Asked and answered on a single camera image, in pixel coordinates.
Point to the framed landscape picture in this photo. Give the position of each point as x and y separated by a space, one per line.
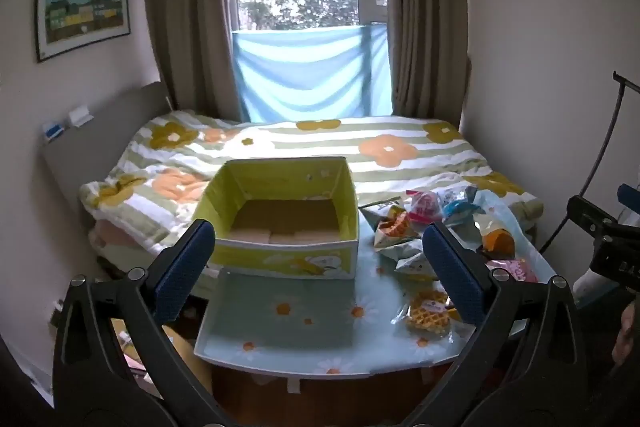
82 9

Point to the pink bed sheet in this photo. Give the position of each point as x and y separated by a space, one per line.
125 239

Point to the white holder on headboard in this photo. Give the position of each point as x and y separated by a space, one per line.
80 115

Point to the blue and white snack packet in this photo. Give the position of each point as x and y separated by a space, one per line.
457 210

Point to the orange triangular snack packet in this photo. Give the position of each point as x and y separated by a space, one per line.
395 227

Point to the daisy print tablecloth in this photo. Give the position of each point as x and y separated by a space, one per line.
300 322

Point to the translucent white plastic bag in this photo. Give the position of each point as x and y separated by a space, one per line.
495 204

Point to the blue item on headboard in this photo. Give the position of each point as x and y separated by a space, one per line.
54 129

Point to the grey bed headboard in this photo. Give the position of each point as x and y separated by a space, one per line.
95 147

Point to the red and pink snack packet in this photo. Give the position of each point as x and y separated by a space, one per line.
425 206

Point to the person's right hand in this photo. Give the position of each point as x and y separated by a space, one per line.
626 337

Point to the brown curtain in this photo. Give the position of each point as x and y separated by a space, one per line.
190 7
430 7

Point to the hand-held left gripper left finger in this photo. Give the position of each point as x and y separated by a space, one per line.
184 269

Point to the brown cardboard box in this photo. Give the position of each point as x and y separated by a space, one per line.
175 347

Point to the orange snack clear packet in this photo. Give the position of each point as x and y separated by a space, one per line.
498 241

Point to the yellow-green fabric storage box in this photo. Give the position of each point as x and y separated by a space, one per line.
280 252

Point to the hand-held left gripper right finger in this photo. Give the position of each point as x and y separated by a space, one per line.
454 279

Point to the waffle packet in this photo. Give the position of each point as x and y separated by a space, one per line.
427 313

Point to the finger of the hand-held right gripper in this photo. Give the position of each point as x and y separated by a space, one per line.
629 195
590 212

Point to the light blue window cloth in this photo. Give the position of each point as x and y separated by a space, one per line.
310 72

